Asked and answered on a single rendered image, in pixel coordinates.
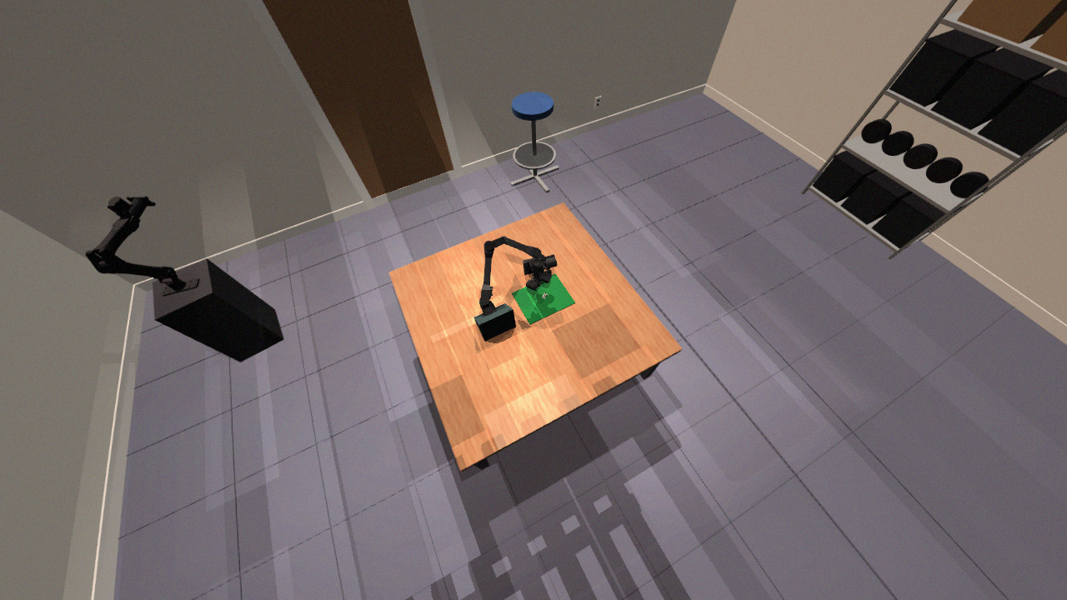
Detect green circuit board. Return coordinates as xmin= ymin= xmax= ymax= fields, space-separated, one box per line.
xmin=512 ymin=273 xmax=575 ymax=325

